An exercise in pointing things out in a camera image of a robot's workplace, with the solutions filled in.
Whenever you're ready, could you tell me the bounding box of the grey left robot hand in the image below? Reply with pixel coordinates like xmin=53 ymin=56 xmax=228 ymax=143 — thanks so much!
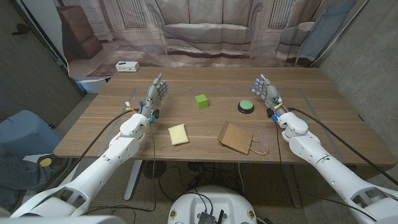
xmin=141 ymin=73 xmax=170 ymax=116

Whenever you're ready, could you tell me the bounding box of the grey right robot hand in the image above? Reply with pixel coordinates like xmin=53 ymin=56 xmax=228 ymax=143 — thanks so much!
xmin=251 ymin=73 xmax=285 ymax=117

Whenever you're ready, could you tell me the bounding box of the green button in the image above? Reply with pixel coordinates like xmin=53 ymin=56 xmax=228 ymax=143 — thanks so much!
xmin=237 ymin=99 xmax=255 ymax=114

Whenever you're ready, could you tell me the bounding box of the green cube block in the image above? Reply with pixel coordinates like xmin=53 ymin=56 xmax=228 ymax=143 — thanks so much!
xmin=195 ymin=93 xmax=209 ymax=110

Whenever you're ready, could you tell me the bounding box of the brown paper bag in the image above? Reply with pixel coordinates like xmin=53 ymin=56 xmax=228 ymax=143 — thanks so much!
xmin=217 ymin=120 xmax=270 ymax=156

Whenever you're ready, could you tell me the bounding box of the white power box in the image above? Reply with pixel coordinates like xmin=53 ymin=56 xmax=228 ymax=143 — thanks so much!
xmin=115 ymin=61 xmax=141 ymax=73

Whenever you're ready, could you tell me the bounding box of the yellow sponge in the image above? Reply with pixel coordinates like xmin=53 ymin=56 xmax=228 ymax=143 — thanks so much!
xmin=167 ymin=123 xmax=190 ymax=146

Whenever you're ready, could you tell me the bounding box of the black round floor fan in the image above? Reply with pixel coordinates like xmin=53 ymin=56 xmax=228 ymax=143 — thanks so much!
xmin=142 ymin=160 xmax=167 ymax=180

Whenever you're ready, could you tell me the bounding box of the printed living room backdrop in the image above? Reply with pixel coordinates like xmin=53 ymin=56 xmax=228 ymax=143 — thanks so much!
xmin=52 ymin=0 xmax=371 ymax=94

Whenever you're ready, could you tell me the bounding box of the white table leg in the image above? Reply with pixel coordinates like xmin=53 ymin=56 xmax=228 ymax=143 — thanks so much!
xmin=124 ymin=159 xmax=144 ymax=202

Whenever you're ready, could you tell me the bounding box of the grey table leg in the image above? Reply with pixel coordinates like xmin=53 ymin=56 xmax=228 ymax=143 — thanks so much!
xmin=281 ymin=164 xmax=303 ymax=209

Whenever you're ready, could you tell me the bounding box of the black shoe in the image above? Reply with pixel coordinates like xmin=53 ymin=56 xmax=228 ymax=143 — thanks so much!
xmin=51 ymin=157 xmax=74 ymax=175

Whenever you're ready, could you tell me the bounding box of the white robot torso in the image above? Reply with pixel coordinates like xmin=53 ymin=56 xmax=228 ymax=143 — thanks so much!
xmin=167 ymin=185 xmax=258 ymax=224

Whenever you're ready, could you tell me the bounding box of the yellow black foot pedal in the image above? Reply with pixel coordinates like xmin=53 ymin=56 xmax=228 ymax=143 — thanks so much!
xmin=37 ymin=154 xmax=60 ymax=169

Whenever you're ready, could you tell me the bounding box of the small black electronics module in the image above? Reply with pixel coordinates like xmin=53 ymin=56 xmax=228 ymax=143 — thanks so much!
xmin=196 ymin=210 xmax=225 ymax=224

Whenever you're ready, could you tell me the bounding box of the blue padded chair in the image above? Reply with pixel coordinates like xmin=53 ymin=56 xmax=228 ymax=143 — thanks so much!
xmin=0 ymin=110 xmax=63 ymax=156

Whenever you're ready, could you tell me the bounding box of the person's leg in jeans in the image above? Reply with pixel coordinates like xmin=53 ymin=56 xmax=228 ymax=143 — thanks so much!
xmin=0 ymin=148 xmax=52 ymax=191

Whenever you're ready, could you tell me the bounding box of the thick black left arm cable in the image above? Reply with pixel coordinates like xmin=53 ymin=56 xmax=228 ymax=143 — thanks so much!
xmin=70 ymin=108 xmax=140 ymax=175

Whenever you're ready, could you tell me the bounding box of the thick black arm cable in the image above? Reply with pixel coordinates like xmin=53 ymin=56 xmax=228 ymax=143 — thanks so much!
xmin=70 ymin=108 xmax=140 ymax=175
xmin=286 ymin=106 xmax=398 ymax=187

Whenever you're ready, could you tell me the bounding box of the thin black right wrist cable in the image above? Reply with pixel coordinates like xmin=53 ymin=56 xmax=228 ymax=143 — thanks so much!
xmin=274 ymin=120 xmax=379 ymax=222

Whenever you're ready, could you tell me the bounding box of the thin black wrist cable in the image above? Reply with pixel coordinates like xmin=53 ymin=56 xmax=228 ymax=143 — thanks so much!
xmin=274 ymin=120 xmax=379 ymax=222
xmin=82 ymin=120 xmax=157 ymax=216

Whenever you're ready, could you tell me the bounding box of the thin black left wrist cable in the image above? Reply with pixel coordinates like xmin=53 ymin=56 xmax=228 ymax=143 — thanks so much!
xmin=82 ymin=120 xmax=157 ymax=216

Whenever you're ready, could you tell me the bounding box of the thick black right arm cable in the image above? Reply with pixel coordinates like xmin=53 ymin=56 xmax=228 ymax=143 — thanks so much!
xmin=286 ymin=106 xmax=398 ymax=187

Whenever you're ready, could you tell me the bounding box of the black floor cable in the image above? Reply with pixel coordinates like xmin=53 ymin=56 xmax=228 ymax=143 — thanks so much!
xmin=157 ymin=161 xmax=246 ymax=206

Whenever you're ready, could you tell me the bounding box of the black door handle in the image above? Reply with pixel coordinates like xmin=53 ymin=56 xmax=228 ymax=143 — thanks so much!
xmin=12 ymin=24 xmax=32 ymax=35

